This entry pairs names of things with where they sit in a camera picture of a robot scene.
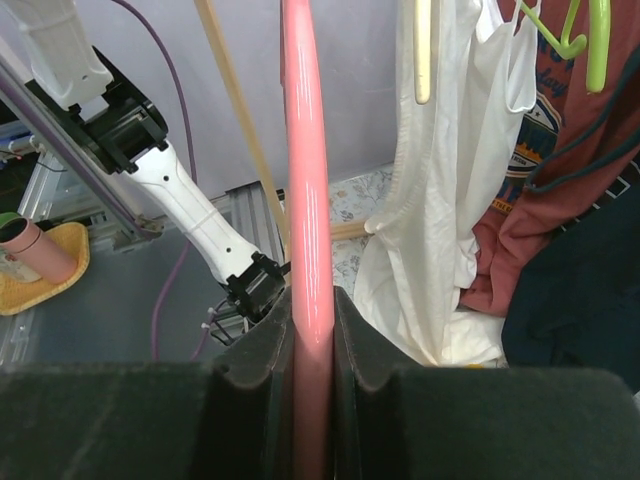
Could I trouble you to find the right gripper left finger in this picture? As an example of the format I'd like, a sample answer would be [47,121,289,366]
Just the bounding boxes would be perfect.
[1,292,294,479]

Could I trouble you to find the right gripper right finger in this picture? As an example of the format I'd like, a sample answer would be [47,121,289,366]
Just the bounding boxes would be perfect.
[334,288,639,479]

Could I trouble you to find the pink hanger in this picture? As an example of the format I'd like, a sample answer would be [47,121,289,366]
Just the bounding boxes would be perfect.
[282,1,334,479]

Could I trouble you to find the white tank top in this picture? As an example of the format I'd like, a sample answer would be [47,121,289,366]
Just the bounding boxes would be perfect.
[354,1,533,366]

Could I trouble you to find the cream hanger front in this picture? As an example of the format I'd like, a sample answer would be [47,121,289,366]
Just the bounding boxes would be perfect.
[413,0,432,105]

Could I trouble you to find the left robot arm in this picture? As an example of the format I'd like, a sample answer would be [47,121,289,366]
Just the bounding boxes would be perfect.
[2,1,290,325]

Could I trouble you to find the navy tank top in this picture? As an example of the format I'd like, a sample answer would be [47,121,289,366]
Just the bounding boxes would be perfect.
[502,159,639,390]

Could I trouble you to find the red tank top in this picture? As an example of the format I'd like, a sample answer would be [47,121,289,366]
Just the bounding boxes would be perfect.
[461,1,639,316]

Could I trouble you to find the green hanger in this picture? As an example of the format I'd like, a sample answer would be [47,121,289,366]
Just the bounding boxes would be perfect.
[516,0,612,93]

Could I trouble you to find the wooden clothes rack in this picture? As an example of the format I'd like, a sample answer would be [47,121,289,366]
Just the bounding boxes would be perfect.
[195,1,368,272]

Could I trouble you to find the yellow woven basket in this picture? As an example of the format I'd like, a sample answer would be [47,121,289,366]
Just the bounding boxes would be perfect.
[1,222,90,316]

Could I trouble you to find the pink tumbler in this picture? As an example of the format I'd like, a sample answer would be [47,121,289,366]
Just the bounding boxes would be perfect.
[1,216,77,284]

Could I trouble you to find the white camisole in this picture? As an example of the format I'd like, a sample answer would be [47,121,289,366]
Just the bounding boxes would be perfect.
[471,1,537,115]

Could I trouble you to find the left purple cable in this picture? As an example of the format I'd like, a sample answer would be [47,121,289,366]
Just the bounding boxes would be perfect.
[0,0,211,361]

